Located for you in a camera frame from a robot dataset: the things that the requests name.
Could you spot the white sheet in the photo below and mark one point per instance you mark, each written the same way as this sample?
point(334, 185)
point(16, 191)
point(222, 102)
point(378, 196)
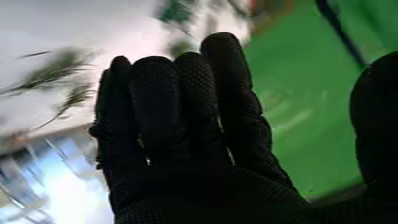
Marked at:
point(107, 30)

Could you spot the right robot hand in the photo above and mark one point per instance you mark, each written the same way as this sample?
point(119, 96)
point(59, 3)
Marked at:
point(178, 140)

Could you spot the black stand pole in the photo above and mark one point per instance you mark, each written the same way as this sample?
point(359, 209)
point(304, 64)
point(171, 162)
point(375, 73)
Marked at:
point(338, 30)

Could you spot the green sprig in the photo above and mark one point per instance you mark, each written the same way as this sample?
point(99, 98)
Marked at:
point(55, 71)
point(75, 98)

